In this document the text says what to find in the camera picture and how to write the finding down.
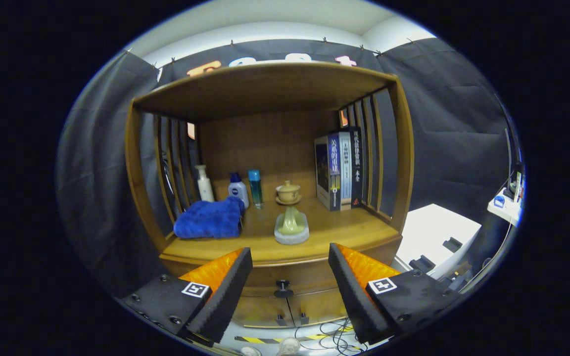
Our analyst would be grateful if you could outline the wooden drawer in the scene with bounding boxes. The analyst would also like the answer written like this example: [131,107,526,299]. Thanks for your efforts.
[166,255,394,299]

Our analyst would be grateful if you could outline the blue towel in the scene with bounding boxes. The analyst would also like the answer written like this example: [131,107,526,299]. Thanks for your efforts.
[174,196,245,240]

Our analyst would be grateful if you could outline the teal bottle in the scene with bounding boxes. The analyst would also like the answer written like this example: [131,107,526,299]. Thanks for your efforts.
[248,170,264,209]

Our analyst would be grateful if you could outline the yellow black floor tape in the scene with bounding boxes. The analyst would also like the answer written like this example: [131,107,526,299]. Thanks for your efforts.
[235,332,352,345]

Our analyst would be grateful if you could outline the white bottle with blue cap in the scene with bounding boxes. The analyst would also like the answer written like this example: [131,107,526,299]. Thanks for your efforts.
[228,172,249,209]

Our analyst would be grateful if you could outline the blue spine book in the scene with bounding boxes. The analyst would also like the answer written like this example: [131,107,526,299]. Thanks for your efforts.
[315,133,341,212]

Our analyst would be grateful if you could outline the wooden countertop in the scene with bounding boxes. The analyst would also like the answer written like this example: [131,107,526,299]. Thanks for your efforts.
[160,197,403,267]

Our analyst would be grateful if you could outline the wooden cabinet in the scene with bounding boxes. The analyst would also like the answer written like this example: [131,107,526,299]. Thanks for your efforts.
[124,62,415,329]

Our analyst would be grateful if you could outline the white desk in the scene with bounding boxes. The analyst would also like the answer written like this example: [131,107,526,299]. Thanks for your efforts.
[487,190,523,228]

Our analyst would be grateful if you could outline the light spine book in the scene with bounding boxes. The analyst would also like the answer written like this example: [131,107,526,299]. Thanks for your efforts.
[338,131,353,211]

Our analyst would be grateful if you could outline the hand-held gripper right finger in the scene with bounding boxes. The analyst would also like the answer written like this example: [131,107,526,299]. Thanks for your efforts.
[328,242,464,345]

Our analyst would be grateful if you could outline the black backdrop cloth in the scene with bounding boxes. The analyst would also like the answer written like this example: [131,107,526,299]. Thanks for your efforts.
[56,37,513,297]

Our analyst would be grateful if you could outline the white pump bottle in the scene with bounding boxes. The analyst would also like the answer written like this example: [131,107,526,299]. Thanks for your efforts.
[195,165,215,202]

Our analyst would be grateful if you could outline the black spine book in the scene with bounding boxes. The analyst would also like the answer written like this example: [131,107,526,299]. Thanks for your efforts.
[348,128,365,208]

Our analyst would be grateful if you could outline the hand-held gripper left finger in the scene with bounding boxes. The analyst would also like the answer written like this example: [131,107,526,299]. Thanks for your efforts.
[119,247,253,347]

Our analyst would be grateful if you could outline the black floor cables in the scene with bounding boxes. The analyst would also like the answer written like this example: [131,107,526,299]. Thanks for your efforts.
[310,319,365,353]

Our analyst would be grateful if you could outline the beige lidded teacup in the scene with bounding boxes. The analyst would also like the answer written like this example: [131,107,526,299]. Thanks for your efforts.
[275,180,302,206]

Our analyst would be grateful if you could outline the white box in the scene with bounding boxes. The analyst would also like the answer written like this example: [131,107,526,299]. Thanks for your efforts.
[395,204,482,280]

